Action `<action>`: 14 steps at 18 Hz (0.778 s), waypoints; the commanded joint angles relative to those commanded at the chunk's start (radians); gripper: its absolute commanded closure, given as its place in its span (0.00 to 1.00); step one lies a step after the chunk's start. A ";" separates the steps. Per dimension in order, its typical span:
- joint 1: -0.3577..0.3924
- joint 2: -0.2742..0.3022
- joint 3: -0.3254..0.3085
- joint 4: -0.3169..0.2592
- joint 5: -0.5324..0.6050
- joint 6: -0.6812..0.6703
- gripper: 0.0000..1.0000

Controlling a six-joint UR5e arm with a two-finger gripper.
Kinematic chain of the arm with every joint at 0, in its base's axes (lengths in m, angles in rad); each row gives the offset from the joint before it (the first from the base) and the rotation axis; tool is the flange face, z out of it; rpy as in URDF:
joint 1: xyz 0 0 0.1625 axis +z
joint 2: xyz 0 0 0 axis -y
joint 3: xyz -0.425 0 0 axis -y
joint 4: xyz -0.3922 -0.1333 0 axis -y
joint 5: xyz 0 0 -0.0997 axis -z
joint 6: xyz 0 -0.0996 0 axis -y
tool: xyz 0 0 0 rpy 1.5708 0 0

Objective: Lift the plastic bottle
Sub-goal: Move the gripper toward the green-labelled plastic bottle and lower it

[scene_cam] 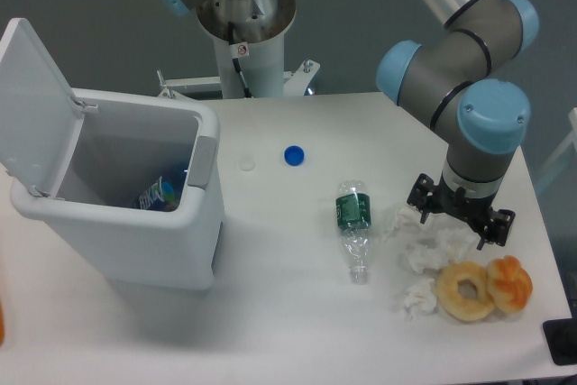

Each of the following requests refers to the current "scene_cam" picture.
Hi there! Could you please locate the white frame at right edge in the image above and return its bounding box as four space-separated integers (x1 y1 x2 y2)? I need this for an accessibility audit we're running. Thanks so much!
534 107 576 196

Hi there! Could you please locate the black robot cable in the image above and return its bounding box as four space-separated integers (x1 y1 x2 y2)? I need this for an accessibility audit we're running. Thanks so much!
226 22 253 98

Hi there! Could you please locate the orange glazed bun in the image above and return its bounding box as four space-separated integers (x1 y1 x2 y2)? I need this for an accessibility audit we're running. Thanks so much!
486 255 533 314

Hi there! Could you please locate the black device at edge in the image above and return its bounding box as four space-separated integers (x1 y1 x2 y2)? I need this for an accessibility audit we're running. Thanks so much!
542 318 576 366

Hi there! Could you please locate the white trash bin lid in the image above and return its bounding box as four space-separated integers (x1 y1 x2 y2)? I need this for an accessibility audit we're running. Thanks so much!
1 18 98 197

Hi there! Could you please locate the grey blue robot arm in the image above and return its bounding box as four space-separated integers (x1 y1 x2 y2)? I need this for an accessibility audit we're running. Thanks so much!
163 0 539 245

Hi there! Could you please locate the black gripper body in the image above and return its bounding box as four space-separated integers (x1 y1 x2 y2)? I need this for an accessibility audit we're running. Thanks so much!
425 179 495 234

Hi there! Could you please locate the large crumpled white tissue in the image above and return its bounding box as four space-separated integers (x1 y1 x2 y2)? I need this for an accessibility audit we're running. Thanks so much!
383 205 477 274

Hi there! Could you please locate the orange object at left edge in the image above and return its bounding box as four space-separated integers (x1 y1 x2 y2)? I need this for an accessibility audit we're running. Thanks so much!
0 294 6 347

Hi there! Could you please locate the small crumpled white tissue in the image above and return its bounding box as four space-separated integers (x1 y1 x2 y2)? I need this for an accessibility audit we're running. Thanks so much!
398 278 437 322

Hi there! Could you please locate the ring donut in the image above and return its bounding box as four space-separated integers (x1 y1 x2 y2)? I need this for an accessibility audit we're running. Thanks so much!
435 261 495 322

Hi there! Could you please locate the blue packaging in bin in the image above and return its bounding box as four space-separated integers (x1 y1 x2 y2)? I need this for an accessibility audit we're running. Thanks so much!
132 162 188 212

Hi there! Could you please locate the blue bottle cap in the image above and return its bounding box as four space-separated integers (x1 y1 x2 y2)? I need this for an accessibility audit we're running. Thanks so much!
283 145 305 167

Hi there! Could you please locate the clear plastic bottle green label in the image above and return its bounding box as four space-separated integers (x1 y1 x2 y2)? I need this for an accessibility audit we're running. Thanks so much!
335 179 372 285

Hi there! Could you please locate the white trash bin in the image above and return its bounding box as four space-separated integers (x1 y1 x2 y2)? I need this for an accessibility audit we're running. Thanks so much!
10 89 224 290

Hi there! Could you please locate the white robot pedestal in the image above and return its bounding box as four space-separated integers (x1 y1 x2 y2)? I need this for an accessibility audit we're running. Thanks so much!
157 0 320 99

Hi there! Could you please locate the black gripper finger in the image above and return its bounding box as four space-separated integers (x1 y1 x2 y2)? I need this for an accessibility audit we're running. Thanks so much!
407 173 436 224
475 207 516 251

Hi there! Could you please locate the white bottle cap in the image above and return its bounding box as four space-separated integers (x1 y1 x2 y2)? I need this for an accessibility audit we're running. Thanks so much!
238 155 256 172

